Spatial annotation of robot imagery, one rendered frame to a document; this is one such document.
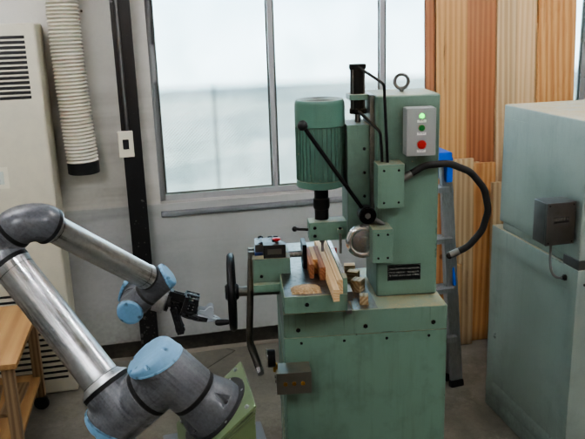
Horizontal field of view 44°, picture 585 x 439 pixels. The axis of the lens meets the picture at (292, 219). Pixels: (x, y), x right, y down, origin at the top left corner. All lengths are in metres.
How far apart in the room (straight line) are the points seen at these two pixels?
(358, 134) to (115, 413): 1.20
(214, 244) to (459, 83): 1.57
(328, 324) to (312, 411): 0.34
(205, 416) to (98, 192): 2.02
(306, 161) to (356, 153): 0.17
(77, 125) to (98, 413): 1.83
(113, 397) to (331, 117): 1.14
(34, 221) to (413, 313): 1.28
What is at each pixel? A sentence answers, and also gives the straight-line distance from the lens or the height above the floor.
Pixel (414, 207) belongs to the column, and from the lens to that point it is 2.57.
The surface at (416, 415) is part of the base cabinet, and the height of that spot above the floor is 0.38.
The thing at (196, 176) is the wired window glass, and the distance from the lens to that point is 3.94.
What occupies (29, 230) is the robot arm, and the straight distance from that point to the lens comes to 2.19.
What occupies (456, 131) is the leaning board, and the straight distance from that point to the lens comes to 4.03.
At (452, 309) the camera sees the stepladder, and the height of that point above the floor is 0.39.
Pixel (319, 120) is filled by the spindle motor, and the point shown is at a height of 1.44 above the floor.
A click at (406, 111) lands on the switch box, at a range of 2.44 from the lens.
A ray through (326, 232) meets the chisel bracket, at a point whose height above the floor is 1.03.
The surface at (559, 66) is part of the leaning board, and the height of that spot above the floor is 1.48.
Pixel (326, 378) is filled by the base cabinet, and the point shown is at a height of 0.55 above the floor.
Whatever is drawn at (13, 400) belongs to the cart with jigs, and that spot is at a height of 0.36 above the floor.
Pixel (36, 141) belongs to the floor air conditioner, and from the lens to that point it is 3.54.
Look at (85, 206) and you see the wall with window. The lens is 3.89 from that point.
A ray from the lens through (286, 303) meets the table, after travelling 2.38.
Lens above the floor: 1.77
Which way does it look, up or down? 15 degrees down
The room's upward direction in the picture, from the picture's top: 2 degrees counter-clockwise
